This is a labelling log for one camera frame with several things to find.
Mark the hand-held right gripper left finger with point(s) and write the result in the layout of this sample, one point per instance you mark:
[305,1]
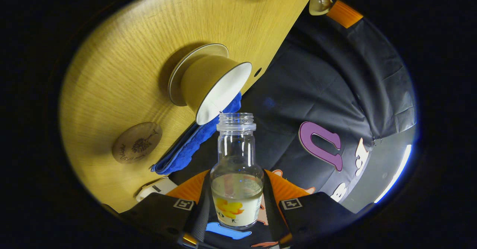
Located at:
[160,213]

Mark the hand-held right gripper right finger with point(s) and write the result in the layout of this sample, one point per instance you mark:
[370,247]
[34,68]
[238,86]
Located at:
[316,213]

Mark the round wooden coaster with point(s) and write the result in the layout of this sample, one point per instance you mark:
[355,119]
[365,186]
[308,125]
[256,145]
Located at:
[137,142]

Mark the black backdrop cloth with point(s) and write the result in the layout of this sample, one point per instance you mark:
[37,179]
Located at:
[316,85]

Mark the blue folded towel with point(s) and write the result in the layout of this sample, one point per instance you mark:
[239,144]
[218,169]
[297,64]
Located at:
[186,148]

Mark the cream ceramic saucer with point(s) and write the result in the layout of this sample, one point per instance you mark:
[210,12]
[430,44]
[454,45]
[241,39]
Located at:
[182,68]

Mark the clear glass water bottle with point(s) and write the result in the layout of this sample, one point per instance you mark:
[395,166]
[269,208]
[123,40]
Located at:
[236,189]

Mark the cream teacup lid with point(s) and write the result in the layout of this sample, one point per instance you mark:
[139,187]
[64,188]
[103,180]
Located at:
[319,2]

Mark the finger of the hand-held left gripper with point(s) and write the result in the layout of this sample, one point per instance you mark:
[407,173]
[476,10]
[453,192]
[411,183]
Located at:
[344,14]

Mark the cream white toaster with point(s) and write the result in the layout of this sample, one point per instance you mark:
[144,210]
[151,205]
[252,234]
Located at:
[154,189]

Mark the cream ceramic teacup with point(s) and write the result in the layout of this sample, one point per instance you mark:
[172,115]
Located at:
[208,85]

